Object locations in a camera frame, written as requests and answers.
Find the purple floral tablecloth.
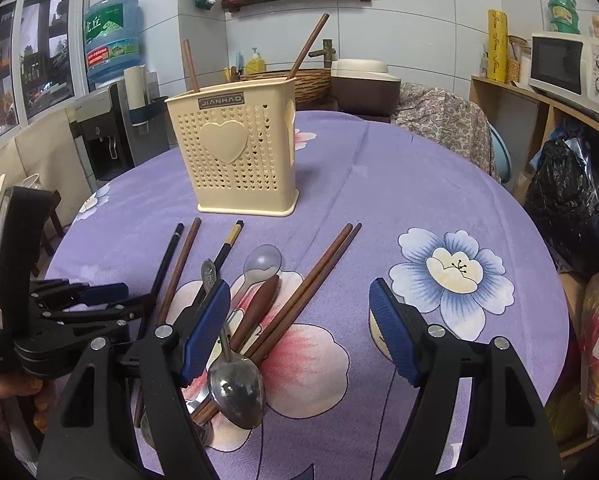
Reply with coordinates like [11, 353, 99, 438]
[44, 110, 573, 480]

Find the wicker basket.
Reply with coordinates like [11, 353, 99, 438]
[239, 69, 333, 108]

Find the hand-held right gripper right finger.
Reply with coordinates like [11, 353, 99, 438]
[369, 277, 565, 480]

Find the black plastic bag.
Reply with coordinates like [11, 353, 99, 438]
[524, 125, 599, 281]

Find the clear plastic spoon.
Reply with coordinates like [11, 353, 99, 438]
[219, 244, 283, 341]

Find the black gold-tipped chopstick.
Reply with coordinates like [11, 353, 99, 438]
[192, 219, 245, 311]

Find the glass jar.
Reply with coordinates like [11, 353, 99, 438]
[507, 35, 531, 85]

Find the plain black chopstick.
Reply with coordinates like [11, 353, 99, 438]
[138, 223, 185, 346]

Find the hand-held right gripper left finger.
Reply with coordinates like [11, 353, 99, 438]
[36, 280, 231, 480]

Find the white microwave oven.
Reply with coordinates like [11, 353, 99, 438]
[529, 31, 599, 121]

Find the yellow roll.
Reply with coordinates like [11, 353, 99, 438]
[487, 8, 509, 83]

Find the person's left hand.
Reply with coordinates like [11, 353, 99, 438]
[0, 376, 55, 436]

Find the wooden faucet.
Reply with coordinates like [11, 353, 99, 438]
[308, 37, 339, 70]

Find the brown and cream rice cooker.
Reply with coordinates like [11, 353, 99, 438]
[330, 58, 403, 117]

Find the blue basin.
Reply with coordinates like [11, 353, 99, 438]
[489, 125, 513, 183]

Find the chair with floral cover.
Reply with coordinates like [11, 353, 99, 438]
[392, 82, 503, 183]

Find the brown wooden chopstick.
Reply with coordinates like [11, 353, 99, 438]
[199, 222, 363, 423]
[192, 222, 354, 423]
[286, 13, 330, 81]
[133, 217, 202, 428]
[182, 39, 200, 93]

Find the yellow soap bottle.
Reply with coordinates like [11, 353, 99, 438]
[245, 47, 266, 75]

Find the all-metal spoon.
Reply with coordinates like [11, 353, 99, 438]
[200, 258, 266, 431]

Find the water dispenser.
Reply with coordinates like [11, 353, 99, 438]
[69, 82, 170, 183]

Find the stack of green noodle cups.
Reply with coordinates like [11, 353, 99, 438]
[546, 0, 580, 35]

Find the wooden shelf unit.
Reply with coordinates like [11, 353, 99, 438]
[469, 76, 599, 201]

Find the white paper cup stack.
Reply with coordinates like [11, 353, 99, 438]
[124, 65, 147, 111]

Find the dark wooden stool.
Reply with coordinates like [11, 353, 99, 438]
[29, 187, 64, 261]

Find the cream plastic utensil holder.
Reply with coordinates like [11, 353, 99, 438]
[164, 77, 300, 217]

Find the window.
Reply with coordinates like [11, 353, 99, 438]
[0, 0, 90, 156]

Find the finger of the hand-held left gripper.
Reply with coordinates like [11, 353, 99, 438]
[42, 294, 153, 333]
[32, 280, 130, 308]

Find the blue water jug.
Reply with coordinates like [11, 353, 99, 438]
[83, 0, 141, 86]

